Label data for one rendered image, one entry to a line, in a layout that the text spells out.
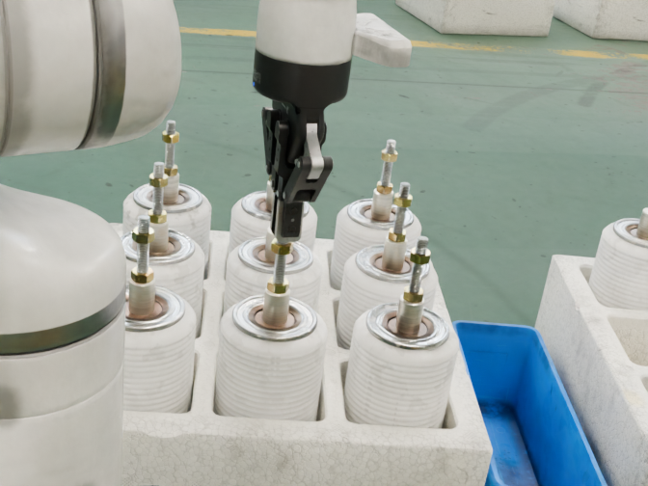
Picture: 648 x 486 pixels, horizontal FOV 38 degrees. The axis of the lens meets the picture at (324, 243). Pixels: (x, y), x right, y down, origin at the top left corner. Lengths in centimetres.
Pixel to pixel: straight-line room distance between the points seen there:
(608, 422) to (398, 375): 27
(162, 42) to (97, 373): 14
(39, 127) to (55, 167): 142
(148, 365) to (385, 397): 21
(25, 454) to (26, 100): 15
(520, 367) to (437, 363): 37
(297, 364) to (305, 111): 22
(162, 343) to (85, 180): 94
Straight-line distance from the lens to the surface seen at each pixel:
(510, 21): 315
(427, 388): 83
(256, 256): 93
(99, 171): 175
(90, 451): 43
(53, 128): 35
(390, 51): 71
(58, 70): 34
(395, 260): 94
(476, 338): 115
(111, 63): 34
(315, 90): 71
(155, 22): 35
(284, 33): 70
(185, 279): 91
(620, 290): 113
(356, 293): 93
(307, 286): 91
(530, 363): 116
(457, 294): 145
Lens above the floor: 68
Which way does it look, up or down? 26 degrees down
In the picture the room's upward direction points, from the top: 7 degrees clockwise
